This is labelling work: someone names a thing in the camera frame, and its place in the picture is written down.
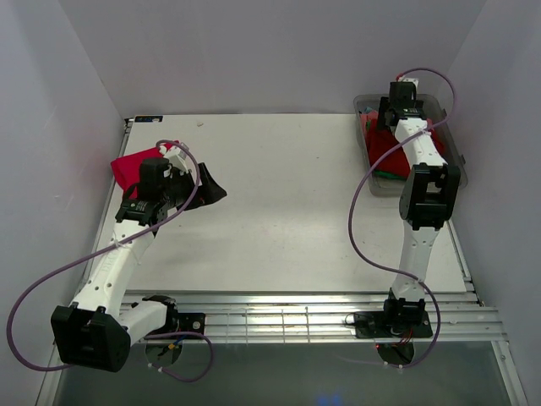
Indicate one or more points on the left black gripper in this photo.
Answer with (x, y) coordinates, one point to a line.
(210, 192)

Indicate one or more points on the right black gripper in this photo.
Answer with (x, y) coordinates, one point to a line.
(384, 108)

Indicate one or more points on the dark red t shirt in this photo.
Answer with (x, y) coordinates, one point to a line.
(386, 148)

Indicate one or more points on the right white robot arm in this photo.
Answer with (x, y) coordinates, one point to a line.
(426, 204)

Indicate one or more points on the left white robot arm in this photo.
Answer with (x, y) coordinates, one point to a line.
(93, 331)

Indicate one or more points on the clear plastic bin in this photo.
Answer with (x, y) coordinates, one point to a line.
(388, 179)

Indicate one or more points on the salmon pink t shirt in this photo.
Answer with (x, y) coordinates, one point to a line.
(369, 115)

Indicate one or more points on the green t shirt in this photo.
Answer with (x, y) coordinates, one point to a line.
(391, 174)

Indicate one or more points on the folded pink red t shirt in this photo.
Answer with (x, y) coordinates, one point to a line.
(126, 173)

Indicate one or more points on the blue label sticker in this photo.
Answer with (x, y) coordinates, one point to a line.
(148, 119)

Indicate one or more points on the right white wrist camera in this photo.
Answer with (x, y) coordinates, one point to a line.
(405, 79)

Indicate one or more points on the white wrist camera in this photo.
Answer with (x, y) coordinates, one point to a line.
(405, 79)
(175, 155)

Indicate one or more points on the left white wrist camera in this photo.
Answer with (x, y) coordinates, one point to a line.
(175, 155)

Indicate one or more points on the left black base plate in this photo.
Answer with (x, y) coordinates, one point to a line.
(189, 322)

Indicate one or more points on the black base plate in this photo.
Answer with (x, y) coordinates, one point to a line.
(376, 324)
(189, 322)

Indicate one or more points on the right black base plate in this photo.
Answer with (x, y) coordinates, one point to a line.
(376, 324)

